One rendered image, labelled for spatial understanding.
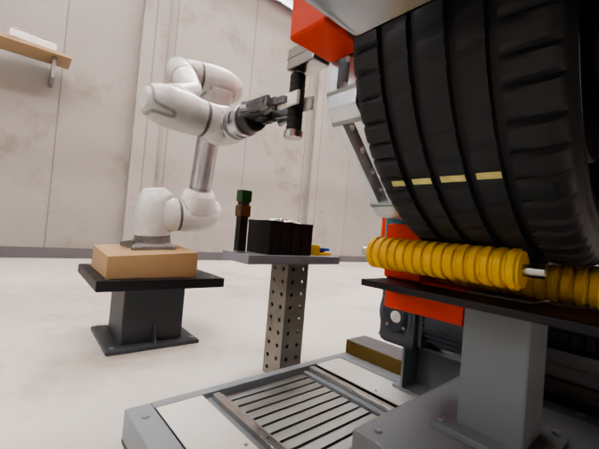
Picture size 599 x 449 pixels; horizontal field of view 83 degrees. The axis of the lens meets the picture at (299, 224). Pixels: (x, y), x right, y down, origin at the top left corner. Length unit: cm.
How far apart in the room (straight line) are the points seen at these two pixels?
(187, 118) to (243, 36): 511
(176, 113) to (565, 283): 88
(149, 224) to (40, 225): 317
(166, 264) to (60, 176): 333
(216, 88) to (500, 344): 134
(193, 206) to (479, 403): 133
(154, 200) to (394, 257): 120
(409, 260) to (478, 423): 29
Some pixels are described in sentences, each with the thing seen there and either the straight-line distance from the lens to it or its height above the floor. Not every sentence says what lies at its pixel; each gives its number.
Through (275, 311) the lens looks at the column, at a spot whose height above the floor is 24.
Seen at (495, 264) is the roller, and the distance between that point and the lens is 53.
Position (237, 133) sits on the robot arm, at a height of 79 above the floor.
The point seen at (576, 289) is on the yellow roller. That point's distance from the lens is 63.
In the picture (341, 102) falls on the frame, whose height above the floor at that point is 74.
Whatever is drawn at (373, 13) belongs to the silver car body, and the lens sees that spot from 37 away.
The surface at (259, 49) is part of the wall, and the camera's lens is 613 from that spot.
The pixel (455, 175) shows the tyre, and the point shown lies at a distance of 46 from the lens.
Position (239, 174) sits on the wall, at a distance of 541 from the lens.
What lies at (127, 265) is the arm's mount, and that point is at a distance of 146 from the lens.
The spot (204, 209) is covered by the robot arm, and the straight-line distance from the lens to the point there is 165.
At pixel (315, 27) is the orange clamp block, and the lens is 53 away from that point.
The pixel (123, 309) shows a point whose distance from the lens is 158.
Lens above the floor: 54
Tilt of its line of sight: 1 degrees up
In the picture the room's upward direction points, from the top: 5 degrees clockwise
